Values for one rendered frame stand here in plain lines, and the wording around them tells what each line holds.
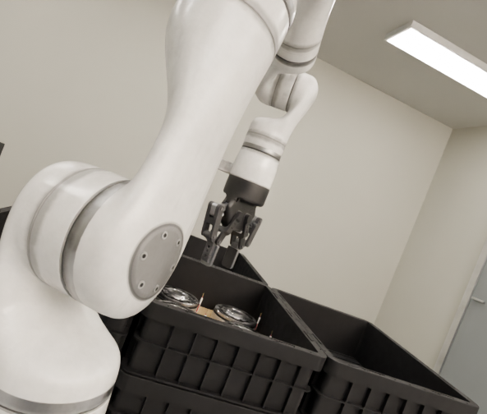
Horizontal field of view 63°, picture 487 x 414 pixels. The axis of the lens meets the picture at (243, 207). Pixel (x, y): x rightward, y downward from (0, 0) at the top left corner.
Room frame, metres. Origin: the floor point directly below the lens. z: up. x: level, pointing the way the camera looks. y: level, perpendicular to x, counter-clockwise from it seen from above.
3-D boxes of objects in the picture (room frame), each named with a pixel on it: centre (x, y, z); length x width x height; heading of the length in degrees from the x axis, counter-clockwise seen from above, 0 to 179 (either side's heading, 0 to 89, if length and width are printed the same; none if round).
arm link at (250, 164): (0.69, 0.02, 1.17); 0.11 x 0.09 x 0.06; 56
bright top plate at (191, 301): (0.87, 0.06, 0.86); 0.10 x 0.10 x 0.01
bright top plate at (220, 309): (0.89, -0.07, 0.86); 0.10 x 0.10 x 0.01
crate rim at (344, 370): (0.83, -0.32, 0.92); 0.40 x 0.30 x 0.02; 11
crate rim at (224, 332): (0.78, -0.03, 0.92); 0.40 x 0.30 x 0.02; 11
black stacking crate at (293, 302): (0.83, -0.32, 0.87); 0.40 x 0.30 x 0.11; 11
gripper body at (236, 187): (0.68, 0.01, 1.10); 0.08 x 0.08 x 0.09
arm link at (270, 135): (0.68, 0.00, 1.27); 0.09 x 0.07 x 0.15; 83
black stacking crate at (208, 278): (0.78, -0.03, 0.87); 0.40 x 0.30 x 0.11; 11
